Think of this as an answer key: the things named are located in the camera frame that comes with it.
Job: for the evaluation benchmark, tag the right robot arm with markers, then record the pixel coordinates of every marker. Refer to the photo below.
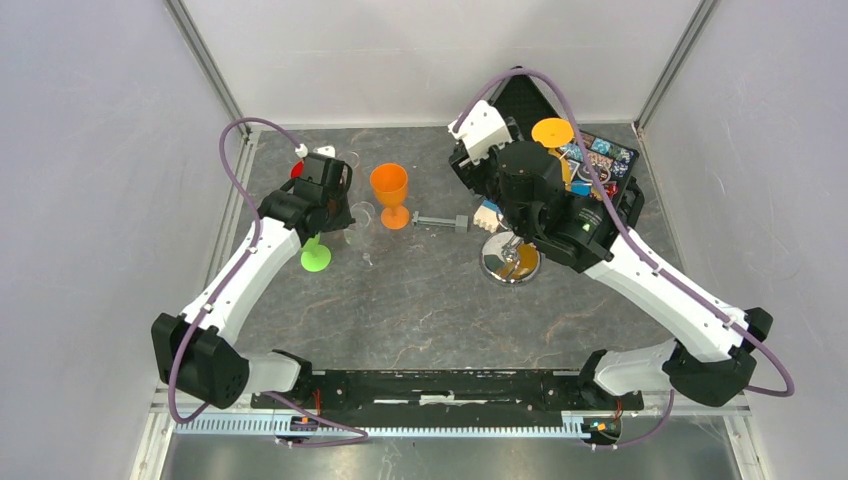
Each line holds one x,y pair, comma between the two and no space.
709,358

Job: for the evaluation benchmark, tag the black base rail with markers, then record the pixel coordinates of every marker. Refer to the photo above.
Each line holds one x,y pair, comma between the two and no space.
487,403

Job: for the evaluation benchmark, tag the orange wine glass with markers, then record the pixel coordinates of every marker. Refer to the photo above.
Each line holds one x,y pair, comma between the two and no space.
389,182

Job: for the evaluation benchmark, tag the white blue block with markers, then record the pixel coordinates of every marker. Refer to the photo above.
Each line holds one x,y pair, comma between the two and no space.
487,217

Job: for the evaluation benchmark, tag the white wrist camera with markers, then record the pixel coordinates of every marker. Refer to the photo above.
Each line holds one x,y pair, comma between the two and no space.
302,151
483,128

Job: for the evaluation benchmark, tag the black open case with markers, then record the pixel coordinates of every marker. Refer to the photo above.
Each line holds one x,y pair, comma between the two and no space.
615,158

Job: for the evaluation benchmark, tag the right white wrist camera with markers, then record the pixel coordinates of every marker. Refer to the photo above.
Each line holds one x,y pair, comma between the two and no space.
483,128

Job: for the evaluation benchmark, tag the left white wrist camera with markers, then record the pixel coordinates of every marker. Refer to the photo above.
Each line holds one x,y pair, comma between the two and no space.
302,151

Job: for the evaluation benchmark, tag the clear wine glass back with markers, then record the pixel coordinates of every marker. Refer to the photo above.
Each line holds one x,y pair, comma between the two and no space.
360,234

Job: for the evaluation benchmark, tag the grey metal tool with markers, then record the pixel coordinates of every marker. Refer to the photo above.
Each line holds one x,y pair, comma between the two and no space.
458,223

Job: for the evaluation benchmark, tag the clear wine glass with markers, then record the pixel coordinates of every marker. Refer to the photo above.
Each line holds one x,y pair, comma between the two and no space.
360,234
351,158

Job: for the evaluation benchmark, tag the chrome wine glass rack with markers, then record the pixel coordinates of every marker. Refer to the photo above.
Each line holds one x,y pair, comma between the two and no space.
507,259

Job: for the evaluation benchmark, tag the clear wine glass front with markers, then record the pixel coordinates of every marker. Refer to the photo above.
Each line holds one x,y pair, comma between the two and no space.
351,158

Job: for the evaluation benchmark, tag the green wine glass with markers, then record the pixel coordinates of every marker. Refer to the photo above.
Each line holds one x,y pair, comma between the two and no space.
315,256

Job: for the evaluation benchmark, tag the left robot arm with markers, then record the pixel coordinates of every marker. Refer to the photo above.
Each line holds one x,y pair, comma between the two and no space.
195,350

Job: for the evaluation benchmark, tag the yellow wine glass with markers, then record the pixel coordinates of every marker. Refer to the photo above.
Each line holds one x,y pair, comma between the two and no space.
554,134

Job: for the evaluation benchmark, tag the red wine glass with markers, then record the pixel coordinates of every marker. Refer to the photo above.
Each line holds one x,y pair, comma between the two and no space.
297,170

